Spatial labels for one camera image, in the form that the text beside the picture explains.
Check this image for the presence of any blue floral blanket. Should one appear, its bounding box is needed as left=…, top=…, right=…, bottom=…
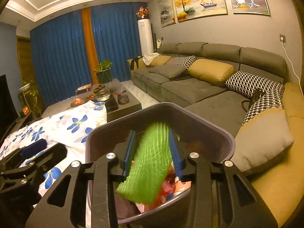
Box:
left=0, top=100, right=108, bottom=197

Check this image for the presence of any orange curtain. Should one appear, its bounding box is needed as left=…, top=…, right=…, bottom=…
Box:
left=81, top=7, right=99, bottom=82

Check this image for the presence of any grey coffee table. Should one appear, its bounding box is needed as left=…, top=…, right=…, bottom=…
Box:
left=41, top=78, right=143, bottom=124

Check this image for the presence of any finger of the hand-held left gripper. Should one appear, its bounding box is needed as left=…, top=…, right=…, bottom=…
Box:
left=0, top=139, right=48, bottom=170
left=0, top=144, right=68, bottom=195

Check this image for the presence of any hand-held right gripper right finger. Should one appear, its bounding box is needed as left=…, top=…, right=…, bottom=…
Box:
left=168, top=129, right=278, bottom=228

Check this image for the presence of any houndstooth yellow grey cushion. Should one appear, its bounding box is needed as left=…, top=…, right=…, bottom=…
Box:
left=231, top=87, right=295, bottom=171

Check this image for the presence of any grey television cabinet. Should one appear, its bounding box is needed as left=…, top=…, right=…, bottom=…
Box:
left=0, top=112, right=34, bottom=143

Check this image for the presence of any small yellow cushion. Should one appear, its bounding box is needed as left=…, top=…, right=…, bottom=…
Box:
left=149, top=55, right=172, bottom=67

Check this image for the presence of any flat printed box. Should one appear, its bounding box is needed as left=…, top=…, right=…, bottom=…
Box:
left=75, top=84, right=93, bottom=94

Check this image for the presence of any artificial flower arrangement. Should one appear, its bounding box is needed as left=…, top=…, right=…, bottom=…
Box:
left=136, top=7, right=149, bottom=19

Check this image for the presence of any small black white patterned cushion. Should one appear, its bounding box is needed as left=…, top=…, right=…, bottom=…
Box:
left=166, top=55, right=197, bottom=70

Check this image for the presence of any black television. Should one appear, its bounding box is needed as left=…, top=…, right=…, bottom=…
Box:
left=0, top=74, right=18, bottom=133

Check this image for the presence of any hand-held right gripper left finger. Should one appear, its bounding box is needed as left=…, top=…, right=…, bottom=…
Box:
left=25, top=130, right=138, bottom=228

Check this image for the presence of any blue curtain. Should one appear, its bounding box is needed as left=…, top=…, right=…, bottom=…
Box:
left=91, top=1, right=149, bottom=81
left=30, top=12, right=93, bottom=107

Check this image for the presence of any white standing air conditioner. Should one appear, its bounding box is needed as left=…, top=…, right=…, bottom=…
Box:
left=138, top=19, right=154, bottom=55

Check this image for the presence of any grey plastic bin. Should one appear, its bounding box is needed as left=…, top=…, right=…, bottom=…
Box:
left=85, top=102, right=236, bottom=226

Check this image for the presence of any white cloth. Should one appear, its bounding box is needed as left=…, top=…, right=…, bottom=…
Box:
left=142, top=53, right=159, bottom=66

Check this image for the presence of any green bristle mat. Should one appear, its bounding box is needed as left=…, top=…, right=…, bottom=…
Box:
left=116, top=121, right=175, bottom=205

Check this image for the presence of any green plant in dark pot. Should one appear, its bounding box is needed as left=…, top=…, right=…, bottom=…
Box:
left=94, top=60, right=113, bottom=83

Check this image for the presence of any small grey landscape painting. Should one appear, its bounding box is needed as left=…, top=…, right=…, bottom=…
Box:
left=158, top=0, right=177, bottom=28

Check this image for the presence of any white cable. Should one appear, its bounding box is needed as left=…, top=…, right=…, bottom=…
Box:
left=282, top=40, right=303, bottom=85

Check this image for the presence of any large yellow cushion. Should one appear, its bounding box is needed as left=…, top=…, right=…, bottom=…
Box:
left=189, top=59, right=235, bottom=87

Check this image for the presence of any black strap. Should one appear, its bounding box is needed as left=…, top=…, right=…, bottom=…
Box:
left=242, top=89, right=266, bottom=111

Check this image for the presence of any grey sectional sofa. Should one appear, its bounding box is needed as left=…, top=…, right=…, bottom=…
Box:
left=127, top=41, right=304, bottom=221

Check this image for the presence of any brown wooden door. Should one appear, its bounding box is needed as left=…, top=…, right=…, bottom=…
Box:
left=17, top=36, right=45, bottom=114

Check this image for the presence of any tree and sailboat painting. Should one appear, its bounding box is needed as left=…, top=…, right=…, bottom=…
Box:
left=173, top=0, right=228, bottom=23

